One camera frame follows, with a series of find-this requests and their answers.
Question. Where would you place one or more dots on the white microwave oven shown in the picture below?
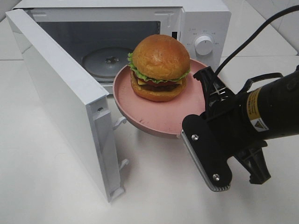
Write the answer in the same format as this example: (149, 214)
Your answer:
(83, 26)

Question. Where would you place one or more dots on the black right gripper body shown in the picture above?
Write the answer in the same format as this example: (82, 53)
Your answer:
(238, 122)

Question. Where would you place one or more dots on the pink round plate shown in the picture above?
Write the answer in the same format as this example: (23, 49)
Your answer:
(163, 119)

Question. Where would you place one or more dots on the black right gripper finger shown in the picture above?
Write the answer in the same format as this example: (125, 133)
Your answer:
(218, 91)
(252, 159)

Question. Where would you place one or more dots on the upper white microwave knob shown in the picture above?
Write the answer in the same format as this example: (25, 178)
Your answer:
(203, 45)

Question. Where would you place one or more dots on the white microwave door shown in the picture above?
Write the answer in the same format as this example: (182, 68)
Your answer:
(75, 101)

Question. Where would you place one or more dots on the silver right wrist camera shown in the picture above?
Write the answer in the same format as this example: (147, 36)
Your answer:
(206, 153)

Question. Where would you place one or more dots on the burger with lettuce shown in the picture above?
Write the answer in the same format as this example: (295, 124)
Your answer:
(159, 66)

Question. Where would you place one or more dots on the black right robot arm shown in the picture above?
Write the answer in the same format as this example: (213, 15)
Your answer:
(281, 98)

